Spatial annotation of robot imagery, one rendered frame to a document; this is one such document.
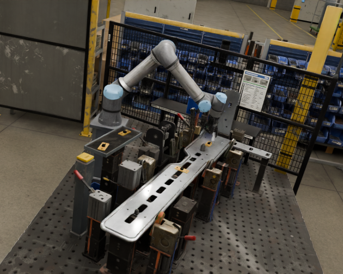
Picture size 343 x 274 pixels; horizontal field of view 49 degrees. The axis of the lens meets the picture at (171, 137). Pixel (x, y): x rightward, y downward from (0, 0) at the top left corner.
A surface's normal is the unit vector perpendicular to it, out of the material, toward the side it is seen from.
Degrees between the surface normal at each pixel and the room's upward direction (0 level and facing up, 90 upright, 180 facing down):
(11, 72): 90
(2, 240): 0
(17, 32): 91
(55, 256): 0
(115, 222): 0
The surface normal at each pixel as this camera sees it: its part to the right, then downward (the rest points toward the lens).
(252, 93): -0.42, 0.31
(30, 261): 0.17, -0.90
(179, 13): -0.10, 0.40
